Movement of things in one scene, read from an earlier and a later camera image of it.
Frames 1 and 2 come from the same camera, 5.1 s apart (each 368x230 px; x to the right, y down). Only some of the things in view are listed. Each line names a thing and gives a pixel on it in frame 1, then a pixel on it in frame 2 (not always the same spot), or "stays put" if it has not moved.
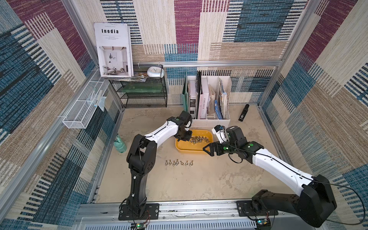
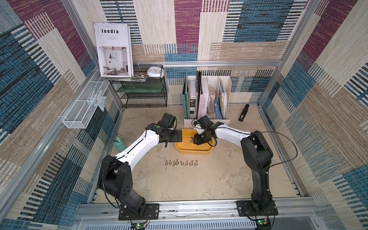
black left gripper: [188, 138] to [175, 138]
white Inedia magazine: [114, 49] stays put
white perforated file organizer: [209, 100] stays put
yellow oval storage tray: [201, 139] stays put
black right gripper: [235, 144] to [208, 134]
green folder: [184, 96] stays put
